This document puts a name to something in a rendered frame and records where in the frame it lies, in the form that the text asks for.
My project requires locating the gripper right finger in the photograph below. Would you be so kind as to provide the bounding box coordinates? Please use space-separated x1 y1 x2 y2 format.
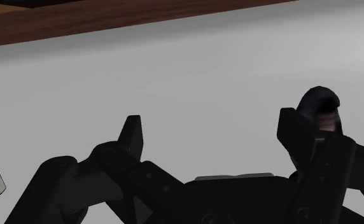
276 107 364 224

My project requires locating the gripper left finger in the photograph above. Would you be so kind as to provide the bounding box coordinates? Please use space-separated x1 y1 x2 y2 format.
4 115 186 224

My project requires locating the dark blue rounded object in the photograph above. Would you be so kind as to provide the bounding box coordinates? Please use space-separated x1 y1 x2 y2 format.
296 85 344 135

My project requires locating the brown wooden furniture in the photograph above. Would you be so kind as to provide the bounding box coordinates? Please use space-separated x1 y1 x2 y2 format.
0 0 298 49

